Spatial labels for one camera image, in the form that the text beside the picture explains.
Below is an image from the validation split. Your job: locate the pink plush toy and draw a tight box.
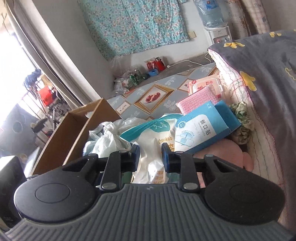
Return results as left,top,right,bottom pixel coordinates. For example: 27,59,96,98
193,138,254,188

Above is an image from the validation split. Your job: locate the blue bandage box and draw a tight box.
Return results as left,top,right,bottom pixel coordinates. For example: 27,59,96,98
175,101,241,154

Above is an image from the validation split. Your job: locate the white plastic bag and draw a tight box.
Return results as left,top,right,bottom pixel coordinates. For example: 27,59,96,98
82,118,146,158

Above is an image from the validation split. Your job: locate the brown cardboard box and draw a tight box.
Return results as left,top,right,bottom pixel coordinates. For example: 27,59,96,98
30,98,120,175

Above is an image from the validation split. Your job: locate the cotton swab bag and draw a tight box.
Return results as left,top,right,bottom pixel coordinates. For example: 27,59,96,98
120,113,183,184

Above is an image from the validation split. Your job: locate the green white scrunchie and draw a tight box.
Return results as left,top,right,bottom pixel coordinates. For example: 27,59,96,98
229,101,254,145

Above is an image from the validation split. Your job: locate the pink knitted cloth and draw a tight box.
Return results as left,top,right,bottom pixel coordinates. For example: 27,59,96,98
176,86,222,114

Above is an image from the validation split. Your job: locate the pink wet wipes pack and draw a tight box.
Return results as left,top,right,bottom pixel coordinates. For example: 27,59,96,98
189,74,224,98

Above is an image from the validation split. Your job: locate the clear bag of bottles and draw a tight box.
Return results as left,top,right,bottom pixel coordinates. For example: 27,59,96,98
109,56,150,95

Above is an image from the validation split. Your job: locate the small blue container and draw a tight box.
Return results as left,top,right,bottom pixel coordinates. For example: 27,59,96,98
148,69,159,77

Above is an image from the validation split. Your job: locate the grey window curtain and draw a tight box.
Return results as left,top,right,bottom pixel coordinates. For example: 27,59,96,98
4,1,101,108

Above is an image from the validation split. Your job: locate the red kettle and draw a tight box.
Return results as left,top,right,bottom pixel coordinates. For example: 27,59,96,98
154,57,166,72

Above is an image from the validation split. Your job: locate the grey blanket with yellow patches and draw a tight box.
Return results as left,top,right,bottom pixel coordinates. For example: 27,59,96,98
208,30,295,230

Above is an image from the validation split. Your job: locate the white water dispenser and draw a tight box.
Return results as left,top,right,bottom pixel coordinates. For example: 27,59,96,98
204,25,232,46

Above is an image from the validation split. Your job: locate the blue water jug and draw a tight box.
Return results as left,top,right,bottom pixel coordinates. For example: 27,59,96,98
193,0,228,28

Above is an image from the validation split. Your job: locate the white power cable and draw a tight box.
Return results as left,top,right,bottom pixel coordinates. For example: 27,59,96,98
166,52,212,68

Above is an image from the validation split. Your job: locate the wall socket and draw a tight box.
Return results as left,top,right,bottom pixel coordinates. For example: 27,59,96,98
188,31,196,39

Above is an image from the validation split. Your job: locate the teal floral wall cloth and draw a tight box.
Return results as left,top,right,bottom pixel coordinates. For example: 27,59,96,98
78,1,189,60

